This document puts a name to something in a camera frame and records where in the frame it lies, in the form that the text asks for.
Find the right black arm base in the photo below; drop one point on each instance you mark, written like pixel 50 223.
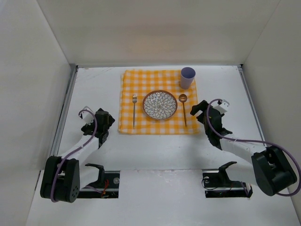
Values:
pixel 217 184

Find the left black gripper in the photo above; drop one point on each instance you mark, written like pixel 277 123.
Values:
pixel 109 120

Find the lilac paper cup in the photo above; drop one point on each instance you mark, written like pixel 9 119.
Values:
pixel 187 77

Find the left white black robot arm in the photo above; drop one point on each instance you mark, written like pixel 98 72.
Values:
pixel 70 176

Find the floral patterned bowl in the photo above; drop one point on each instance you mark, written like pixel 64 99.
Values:
pixel 159 105

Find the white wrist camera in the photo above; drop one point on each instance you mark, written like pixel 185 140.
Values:
pixel 87 115
pixel 222 106

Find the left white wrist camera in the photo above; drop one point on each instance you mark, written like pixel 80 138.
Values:
pixel 87 115

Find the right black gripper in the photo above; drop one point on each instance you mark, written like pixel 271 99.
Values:
pixel 201 111

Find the yellow white checkered cloth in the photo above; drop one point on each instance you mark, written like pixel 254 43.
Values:
pixel 142 82

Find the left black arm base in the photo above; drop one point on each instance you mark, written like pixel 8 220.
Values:
pixel 97 183

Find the copper spoon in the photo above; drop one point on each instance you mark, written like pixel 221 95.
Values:
pixel 183 98

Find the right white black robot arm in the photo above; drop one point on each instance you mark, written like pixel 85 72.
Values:
pixel 273 167

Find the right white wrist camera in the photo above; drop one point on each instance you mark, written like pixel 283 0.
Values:
pixel 222 106

